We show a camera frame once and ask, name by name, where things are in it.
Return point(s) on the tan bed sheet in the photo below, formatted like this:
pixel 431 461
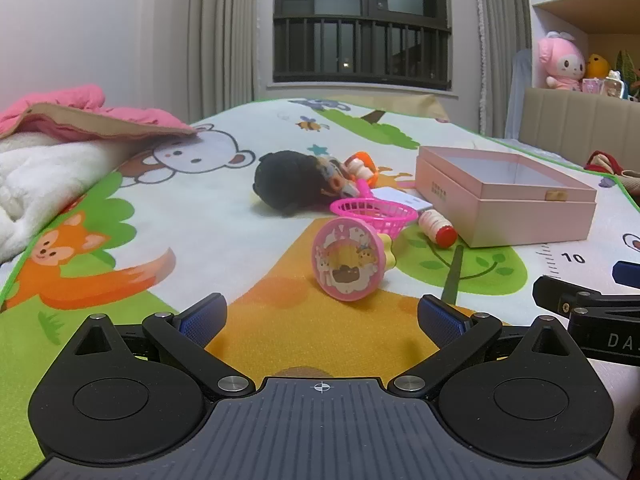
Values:
pixel 430 107

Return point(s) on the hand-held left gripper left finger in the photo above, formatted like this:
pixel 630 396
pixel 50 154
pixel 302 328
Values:
pixel 202 320

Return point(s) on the translucent plastic bag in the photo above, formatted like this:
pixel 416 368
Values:
pixel 517 95

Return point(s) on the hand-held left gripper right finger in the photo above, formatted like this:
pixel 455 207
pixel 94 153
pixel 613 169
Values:
pixel 442 320

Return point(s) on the white plug adapter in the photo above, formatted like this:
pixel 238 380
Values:
pixel 395 195

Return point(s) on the pink cardboard box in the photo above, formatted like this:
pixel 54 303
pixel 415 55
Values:
pixel 525 220

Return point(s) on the white fleece blanket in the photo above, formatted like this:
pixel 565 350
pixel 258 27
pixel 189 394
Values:
pixel 40 180

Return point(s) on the white toy milk bottle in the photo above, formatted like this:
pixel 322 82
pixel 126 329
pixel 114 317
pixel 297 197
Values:
pixel 435 225

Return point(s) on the pink quilted blanket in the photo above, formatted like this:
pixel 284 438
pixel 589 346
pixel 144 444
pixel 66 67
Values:
pixel 75 105

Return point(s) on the red and beige toy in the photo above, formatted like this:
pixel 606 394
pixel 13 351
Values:
pixel 605 162

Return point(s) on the white window sill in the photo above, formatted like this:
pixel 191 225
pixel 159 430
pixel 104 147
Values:
pixel 360 91

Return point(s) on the wooden shelf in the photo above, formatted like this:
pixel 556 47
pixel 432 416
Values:
pixel 600 10

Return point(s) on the grey curtain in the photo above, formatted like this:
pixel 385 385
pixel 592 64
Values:
pixel 500 10
pixel 220 35

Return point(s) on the black window railing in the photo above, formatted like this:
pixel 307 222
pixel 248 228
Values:
pixel 360 50

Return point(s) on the yellow plush toy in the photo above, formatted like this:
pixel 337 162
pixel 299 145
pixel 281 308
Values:
pixel 596 66

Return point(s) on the green plant leaf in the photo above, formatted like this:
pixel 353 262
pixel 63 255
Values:
pixel 626 65

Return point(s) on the black plush toy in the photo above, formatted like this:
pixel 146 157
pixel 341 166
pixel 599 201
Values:
pixel 290 180

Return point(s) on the pink plush bunny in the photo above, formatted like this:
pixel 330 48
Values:
pixel 562 65

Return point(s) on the clear baby bottle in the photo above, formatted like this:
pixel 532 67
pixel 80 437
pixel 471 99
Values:
pixel 614 85

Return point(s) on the beige padded headboard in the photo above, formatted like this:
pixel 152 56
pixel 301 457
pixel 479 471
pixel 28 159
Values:
pixel 565 120

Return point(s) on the printed play mat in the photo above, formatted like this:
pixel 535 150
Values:
pixel 200 240

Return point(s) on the orange plastic toy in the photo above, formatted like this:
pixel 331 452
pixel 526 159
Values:
pixel 357 165

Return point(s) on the small pink toy box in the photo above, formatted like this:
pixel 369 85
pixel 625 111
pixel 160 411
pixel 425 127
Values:
pixel 592 86

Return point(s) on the pink round toy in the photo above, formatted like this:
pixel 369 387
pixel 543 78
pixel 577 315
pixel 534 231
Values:
pixel 345 260

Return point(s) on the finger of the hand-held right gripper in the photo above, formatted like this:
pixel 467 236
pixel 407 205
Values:
pixel 627 274
pixel 555 290

